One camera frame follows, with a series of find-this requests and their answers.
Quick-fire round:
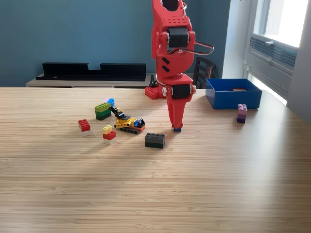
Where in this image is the grey dark green brick stack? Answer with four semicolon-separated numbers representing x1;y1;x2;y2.
145;133;166;149

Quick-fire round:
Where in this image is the yellow toy digger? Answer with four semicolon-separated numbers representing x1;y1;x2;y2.
108;106;146;135

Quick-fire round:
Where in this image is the blue plastic bin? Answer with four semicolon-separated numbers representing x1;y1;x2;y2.
205;78;262;110

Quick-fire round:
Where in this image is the dark wooden chair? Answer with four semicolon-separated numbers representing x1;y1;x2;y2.
194;56;216;89

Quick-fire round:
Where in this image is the pink purple brick stack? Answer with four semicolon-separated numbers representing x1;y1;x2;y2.
237;103;248;124

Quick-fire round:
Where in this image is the yellow red white brick stack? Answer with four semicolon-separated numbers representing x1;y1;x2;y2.
102;125;117;146

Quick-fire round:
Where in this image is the grey window radiator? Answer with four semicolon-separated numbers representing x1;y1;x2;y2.
247;33;298;98

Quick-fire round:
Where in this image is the pale wooden sideboard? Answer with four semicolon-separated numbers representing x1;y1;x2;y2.
25;72;196;89

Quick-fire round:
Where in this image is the black shelf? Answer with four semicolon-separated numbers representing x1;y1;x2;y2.
35;62;147;82

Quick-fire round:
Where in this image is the white framed window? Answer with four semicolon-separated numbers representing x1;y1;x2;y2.
252;0;311;48

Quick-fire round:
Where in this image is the arm servo cable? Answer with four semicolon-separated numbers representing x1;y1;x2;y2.
179;40;215;56

